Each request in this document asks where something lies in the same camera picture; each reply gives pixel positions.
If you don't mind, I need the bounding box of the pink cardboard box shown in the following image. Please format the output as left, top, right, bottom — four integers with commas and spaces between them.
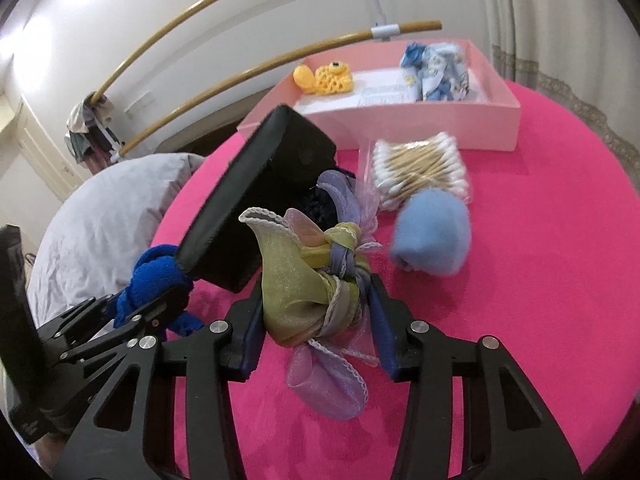
236, 37, 522, 152

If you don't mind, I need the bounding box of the dark wooden furniture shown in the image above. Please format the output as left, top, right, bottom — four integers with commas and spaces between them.
155, 87, 273, 158

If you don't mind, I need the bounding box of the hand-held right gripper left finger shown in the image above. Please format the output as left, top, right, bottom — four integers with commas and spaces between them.
52, 280, 266, 480

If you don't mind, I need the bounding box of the white wall switch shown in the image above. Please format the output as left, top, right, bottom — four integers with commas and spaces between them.
125, 92, 154, 117

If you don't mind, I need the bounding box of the cream cabinet door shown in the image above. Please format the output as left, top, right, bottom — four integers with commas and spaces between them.
0, 95, 76, 241

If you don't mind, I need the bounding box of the curved wooden pole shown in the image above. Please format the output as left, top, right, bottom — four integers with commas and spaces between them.
92, 0, 321, 98
119, 20, 444, 157

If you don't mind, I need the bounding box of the hanging clothes bundle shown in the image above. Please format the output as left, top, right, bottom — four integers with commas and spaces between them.
65, 91, 118, 166

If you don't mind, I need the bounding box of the black knitted scrunchie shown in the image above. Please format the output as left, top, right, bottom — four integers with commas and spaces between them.
302, 167, 358, 233

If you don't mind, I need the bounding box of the clear packet of cotton swabs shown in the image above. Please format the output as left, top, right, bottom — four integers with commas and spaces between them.
370, 131, 472, 211

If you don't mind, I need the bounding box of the cream curtain with lace trim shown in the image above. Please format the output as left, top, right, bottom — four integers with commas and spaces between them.
482, 0, 640, 186

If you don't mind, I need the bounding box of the white pole with clamp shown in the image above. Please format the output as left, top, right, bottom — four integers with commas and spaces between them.
357, 0, 401, 42

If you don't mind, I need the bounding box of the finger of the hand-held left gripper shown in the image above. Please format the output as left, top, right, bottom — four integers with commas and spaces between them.
57, 284, 193, 376
35, 296, 123, 356

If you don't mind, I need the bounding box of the black leather pouch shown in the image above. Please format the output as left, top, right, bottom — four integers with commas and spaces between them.
177, 104, 338, 293

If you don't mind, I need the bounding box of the grey pillow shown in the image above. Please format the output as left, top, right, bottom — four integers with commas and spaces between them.
25, 152, 206, 476

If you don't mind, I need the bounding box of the green purple organza bow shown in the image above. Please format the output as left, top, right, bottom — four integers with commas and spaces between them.
239, 170, 386, 421

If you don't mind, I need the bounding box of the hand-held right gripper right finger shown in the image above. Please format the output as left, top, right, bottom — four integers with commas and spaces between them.
367, 275, 583, 480

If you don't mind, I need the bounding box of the dark blue knitted item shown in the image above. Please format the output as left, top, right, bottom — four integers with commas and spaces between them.
114, 244, 203, 338

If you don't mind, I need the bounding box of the yellow crochet toy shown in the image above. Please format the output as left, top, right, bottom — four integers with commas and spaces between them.
293, 61, 354, 96

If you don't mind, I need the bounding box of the blue cartoon print cloth bag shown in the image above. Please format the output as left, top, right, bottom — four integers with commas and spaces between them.
400, 41, 471, 102

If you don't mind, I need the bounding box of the light blue sock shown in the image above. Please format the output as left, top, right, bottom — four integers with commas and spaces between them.
389, 191, 472, 277

